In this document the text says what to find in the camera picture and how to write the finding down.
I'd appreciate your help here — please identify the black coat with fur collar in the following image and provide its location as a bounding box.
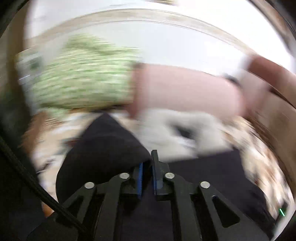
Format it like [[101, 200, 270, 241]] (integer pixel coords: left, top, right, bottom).
[[56, 113, 275, 240]]

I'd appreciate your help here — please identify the floral plush bed blanket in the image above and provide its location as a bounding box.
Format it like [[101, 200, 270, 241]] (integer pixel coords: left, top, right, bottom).
[[23, 108, 295, 220]]

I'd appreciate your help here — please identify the pink bolster cushion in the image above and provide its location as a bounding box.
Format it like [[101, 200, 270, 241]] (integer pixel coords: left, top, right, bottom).
[[127, 63, 246, 119]]

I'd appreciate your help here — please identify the person in black jacket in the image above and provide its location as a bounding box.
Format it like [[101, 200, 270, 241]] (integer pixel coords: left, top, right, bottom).
[[1, 89, 45, 240]]

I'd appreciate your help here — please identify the green white checkered quilt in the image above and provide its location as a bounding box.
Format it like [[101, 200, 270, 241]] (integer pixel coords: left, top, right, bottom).
[[30, 34, 139, 112]]

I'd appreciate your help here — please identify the striped beige sofa cushion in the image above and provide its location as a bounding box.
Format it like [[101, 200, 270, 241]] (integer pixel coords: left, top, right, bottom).
[[250, 93, 295, 193]]

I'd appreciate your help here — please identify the pink corner cushion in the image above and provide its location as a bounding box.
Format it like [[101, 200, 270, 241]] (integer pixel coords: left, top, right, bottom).
[[237, 54, 271, 116]]

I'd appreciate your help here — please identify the brown beige patchwork cushion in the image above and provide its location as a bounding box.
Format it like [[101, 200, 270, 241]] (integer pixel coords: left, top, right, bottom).
[[247, 55, 295, 108]]

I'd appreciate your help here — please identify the black strap cable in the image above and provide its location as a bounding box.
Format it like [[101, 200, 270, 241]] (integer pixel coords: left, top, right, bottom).
[[0, 136, 82, 230]]

